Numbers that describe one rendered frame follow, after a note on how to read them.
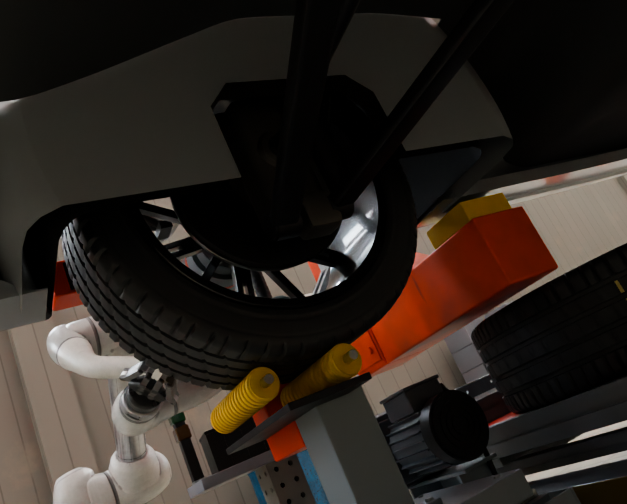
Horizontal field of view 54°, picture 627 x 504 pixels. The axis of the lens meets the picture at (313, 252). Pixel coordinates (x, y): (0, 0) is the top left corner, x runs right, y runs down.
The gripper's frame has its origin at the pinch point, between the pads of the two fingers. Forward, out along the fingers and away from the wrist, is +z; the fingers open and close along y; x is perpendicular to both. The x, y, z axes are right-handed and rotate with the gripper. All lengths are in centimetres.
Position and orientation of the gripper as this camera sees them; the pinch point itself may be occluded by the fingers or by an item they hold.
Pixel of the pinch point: (160, 367)
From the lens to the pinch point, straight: 121.3
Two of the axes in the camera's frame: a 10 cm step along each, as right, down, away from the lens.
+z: 3.8, -4.6, -8.0
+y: -8.7, -4.7, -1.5
